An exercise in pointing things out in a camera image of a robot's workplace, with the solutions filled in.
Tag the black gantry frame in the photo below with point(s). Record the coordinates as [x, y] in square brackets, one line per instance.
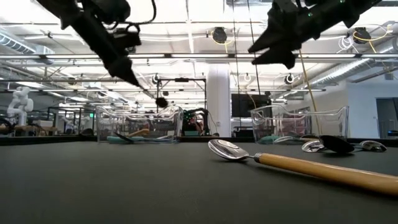
[182, 80]

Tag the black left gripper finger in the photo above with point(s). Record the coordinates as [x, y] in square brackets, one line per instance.
[124, 73]

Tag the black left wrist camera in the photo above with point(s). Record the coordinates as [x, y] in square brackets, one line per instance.
[109, 9]

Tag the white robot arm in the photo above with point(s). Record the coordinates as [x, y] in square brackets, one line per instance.
[20, 105]

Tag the white pillar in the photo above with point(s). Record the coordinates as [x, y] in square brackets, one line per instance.
[218, 99]

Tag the black background robot arm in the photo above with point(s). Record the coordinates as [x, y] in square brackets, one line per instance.
[200, 112]

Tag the ceiling air duct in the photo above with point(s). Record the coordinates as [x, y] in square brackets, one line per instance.
[18, 46]
[342, 70]

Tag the clear plastic bin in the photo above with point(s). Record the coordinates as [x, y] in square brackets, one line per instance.
[140, 121]
[298, 124]

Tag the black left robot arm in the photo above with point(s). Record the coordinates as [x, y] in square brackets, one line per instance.
[56, 7]

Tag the gray door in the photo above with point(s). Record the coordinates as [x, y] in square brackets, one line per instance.
[387, 118]

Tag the person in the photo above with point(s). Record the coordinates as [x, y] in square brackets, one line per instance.
[194, 124]

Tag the black monitor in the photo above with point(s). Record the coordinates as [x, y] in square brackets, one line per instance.
[250, 105]

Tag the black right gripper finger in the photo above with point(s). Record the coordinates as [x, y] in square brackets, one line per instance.
[280, 57]
[280, 28]

